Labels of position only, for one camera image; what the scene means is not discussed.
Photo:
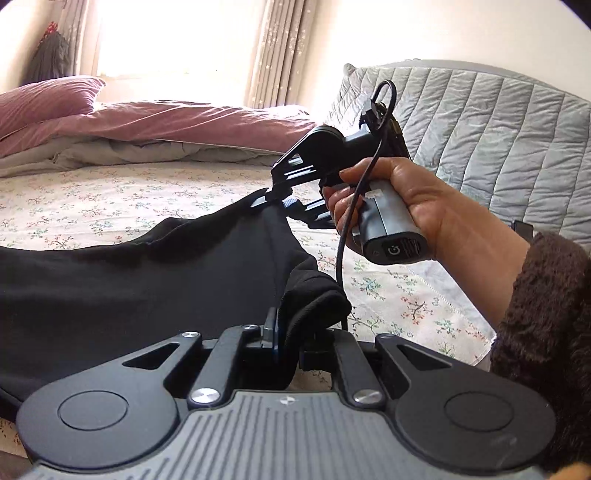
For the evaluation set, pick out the small dark object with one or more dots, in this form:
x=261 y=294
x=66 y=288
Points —
x=521 y=229

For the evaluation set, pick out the bright window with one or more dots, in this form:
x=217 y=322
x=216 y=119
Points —
x=175 y=37

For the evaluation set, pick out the person's right hand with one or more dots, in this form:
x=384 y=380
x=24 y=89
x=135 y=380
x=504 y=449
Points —
x=429 y=207

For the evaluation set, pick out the pink pillow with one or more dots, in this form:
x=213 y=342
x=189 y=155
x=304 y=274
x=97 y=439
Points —
x=41 y=101

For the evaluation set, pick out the person's right forearm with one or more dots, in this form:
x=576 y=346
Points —
x=545 y=323

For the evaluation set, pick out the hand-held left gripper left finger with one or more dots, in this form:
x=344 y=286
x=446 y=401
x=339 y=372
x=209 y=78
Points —
x=273 y=334

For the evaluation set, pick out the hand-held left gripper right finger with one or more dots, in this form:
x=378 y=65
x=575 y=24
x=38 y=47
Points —
x=316 y=355

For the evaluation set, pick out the beige patterned curtain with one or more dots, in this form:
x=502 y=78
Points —
x=81 y=32
x=281 y=50

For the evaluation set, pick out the pink duvet with grey lining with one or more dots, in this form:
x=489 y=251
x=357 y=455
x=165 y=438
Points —
x=184 y=124

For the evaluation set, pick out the black pants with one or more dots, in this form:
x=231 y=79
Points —
x=138 y=295

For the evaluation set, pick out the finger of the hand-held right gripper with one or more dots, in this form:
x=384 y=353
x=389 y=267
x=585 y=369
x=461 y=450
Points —
x=288 y=173
x=304 y=214

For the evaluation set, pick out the grey quilted headboard cover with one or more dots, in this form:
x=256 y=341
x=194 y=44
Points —
x=485 y=129

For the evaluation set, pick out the floral bed sheet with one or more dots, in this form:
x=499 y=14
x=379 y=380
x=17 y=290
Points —
x=115 y=198

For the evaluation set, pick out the dark hanging garment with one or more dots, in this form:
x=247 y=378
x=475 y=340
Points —
x=51 y=55

